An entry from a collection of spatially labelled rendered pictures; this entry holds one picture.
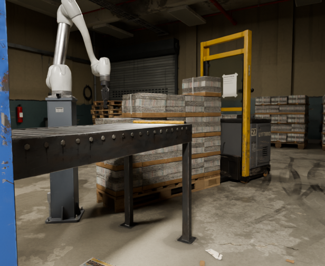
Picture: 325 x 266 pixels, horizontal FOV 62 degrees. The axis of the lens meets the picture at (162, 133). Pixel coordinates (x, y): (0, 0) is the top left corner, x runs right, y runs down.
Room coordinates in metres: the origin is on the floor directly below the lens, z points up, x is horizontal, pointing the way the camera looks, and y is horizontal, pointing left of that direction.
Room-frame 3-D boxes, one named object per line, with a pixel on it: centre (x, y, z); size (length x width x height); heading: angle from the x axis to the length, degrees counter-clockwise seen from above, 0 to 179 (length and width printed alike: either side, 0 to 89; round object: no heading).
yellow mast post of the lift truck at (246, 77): (3.32, -1.02, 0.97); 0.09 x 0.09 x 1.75; 40
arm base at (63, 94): (2.22, 0.82, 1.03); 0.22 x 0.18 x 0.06; 6
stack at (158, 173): (2.84, 0.09, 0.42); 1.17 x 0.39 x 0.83; 130
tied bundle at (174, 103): (2.93, -0.02, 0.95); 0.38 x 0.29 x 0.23; 37
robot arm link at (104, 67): (2.49, 0.53, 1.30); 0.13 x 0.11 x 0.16; 33
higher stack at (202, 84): (3.30, -0.47, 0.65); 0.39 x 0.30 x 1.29; 40
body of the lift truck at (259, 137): (3.81, -1.09, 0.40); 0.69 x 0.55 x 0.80; 40
